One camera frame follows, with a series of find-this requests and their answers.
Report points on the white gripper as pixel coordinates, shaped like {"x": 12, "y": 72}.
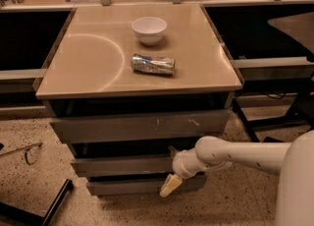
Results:
{"x": 180, "y": 164}

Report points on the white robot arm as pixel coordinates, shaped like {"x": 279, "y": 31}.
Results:
{"x": 292, "y": 162}

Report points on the grey top drawer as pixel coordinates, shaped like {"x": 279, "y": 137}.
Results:
{"x": 142, "y": 126}

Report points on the grey drawer cabinet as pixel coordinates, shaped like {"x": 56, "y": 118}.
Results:
{"x": 90, "y": 74}

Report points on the crushed silver can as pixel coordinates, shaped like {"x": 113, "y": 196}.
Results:
{"x": 153, "y": 65}

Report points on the thin metal rod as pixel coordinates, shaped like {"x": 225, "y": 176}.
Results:
{"x": 24, "y": 149}

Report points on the white bowl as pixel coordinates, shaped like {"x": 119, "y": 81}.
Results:
{"x": 149, "y": 30}

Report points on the black table frame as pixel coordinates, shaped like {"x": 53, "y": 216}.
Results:
{"x": 296, "y": 115}

